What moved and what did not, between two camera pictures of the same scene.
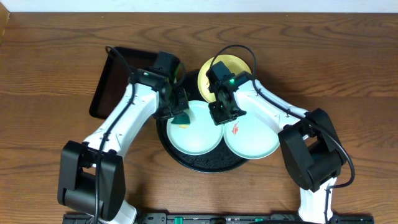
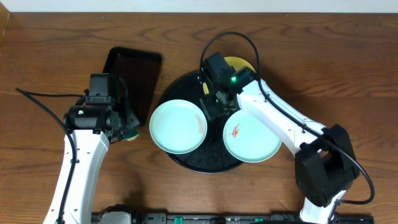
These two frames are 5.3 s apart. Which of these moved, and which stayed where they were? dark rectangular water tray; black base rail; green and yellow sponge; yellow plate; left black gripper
Moved: green and yellow sponge; left black gripper
Stayed: yellow plate; black base rail; dark rectangular water tray
